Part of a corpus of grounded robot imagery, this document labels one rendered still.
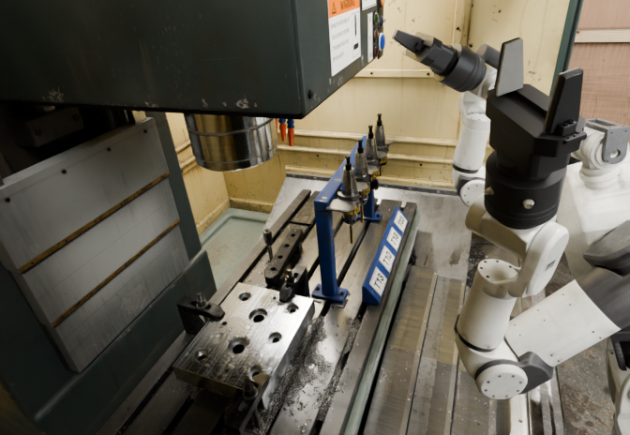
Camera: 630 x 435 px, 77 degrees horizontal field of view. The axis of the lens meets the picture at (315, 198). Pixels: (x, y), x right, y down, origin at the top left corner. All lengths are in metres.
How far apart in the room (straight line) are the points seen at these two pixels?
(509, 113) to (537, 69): 1.15
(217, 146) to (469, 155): 0.63
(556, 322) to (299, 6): 0.60
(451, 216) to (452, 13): 0.77
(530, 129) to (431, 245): 1.25
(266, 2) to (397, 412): 0.97
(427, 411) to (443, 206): 0.89
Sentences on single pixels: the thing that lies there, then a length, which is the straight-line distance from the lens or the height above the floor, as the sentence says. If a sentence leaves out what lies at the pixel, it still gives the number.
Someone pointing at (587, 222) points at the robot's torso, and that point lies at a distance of 0.84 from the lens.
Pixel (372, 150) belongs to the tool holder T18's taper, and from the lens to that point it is 1.21.
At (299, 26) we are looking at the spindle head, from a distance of 0.53.
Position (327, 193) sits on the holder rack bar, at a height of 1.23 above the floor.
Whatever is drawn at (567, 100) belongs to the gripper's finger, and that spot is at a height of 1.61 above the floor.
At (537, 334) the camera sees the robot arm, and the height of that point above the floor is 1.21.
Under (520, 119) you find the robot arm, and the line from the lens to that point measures 0.49.
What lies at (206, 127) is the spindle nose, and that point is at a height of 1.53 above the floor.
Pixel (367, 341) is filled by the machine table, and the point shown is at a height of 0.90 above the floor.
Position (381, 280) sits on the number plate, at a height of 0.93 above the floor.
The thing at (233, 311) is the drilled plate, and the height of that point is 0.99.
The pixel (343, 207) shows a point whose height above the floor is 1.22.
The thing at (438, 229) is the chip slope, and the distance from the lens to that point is 1.72.
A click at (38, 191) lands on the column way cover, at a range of 1.03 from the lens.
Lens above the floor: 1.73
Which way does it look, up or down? 30 degrees down
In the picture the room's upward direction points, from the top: 5 degrees counter-clockwise
